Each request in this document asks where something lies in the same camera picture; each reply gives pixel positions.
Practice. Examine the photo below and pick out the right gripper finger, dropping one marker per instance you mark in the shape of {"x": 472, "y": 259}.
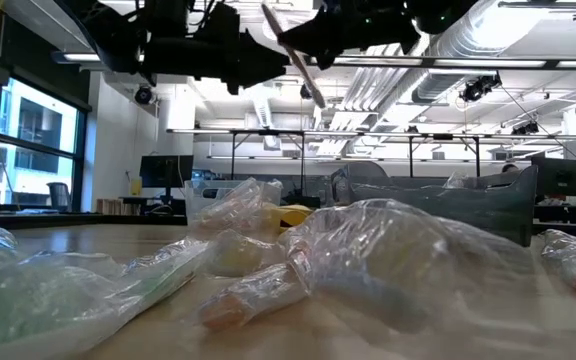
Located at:
{"x": 325, "y": 59}
{"x": 310, "y": 32}

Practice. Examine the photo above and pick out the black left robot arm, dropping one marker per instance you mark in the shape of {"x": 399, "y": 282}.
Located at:
{"x": 113, "y": 35}

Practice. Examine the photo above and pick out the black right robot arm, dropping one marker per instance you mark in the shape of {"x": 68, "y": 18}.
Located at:
{"x": 443, "y": 15}

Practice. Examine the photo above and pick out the long ceiling light bar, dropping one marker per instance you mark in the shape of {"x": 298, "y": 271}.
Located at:
{"x": 468, "y": 62}

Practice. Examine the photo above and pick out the black computer monitor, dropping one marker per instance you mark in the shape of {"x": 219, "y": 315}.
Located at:
{"x": 166, "y": 171}
{"x": 558, "y": 176}

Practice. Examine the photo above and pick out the clear plastic bin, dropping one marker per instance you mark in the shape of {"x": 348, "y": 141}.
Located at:
{"x": 203, "y": 192}

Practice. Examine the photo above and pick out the tall dark tinted bin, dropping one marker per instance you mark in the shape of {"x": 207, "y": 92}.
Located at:
{"x": 363, "y": 171}

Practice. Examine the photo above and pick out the black ceiling device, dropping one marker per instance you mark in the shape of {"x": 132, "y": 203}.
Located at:
{"x": 525, "y": 128}
{"x": 480, "y": 87}

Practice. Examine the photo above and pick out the yellow container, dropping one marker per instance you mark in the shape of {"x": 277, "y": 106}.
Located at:
{"x": 135, "y": 186}

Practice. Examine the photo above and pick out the yellow cloth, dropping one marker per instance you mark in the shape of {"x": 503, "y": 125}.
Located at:
{"x": 293, "y": 216}

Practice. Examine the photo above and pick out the yellow white wrapped toothbrush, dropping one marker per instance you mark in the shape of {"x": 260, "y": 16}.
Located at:
{"x": 240, "y": 255}

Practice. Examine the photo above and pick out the dark framed window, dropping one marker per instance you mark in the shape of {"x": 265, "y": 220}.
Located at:
{"x": 38, "y": 125}

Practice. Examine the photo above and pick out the flat dark tinted bin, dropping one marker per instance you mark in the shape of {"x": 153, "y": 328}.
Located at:
{"x": 443, "y": 210}

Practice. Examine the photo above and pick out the dark long desk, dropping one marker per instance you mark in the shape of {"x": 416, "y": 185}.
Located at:
{"x": 93, "y": 219}

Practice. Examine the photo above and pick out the dark office chair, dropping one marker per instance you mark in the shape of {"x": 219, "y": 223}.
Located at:
{"x": 59, "y": 196}

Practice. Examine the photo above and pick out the blue white wrapped toothbrush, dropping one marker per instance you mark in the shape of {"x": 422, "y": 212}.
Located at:
{"x": 363, "y": 296}

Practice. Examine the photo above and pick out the black ceiling camera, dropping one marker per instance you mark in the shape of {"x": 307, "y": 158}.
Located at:
{"x": 306, "y": 93}
{"x": 144, "y": 95}

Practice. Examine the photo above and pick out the black workbench rack frame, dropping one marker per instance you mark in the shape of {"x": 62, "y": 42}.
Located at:
{"x": 268, "y": 132}

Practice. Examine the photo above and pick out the silver ventilation duct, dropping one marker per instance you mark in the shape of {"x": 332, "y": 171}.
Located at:
{"x": 473, "y": 47}

